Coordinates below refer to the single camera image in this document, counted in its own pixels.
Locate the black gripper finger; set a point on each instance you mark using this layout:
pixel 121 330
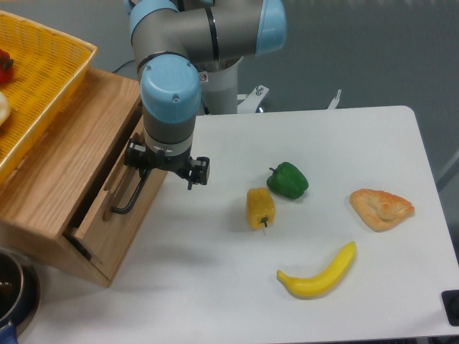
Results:
pixel 195 171
pixel 135 156

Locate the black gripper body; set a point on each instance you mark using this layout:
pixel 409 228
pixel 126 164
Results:
pixel 179 164

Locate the wooden top drawer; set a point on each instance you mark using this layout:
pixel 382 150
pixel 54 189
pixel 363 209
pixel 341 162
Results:
pixel 122 211

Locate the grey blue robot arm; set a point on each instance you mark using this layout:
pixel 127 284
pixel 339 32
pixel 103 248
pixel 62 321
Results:
pixel 170 39

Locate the wooden drawer cabinet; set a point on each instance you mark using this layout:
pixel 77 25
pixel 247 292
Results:
pixel 57 207

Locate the yellow bell pepper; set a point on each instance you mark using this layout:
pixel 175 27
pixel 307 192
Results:
pixel 260 208

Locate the green bell pepper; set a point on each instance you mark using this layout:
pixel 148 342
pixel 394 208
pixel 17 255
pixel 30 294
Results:
pixel 287 181

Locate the yellow plastic basket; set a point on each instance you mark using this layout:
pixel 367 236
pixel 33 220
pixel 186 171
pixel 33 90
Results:
pixel 49 65

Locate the white round object in basket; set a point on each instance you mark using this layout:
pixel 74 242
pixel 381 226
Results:
pixel 5 108

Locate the red bell pepper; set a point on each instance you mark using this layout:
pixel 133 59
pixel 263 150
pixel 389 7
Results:
pixel 6 67

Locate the yellow banana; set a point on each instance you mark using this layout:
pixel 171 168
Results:
pixel 323 282

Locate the dark metal pot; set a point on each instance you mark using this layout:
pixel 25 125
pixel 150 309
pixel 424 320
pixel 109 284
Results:
pixel 20 292

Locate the baked pastry slice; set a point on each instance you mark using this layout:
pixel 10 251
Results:
pixel 380 210

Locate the black square table fixture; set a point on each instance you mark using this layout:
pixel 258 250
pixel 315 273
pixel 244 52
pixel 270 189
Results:
pixel 450 300

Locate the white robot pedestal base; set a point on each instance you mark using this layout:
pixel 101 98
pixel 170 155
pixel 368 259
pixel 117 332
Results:
pixel 219 81

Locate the blue pot handle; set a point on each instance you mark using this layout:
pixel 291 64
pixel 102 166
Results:
pixel 8 334

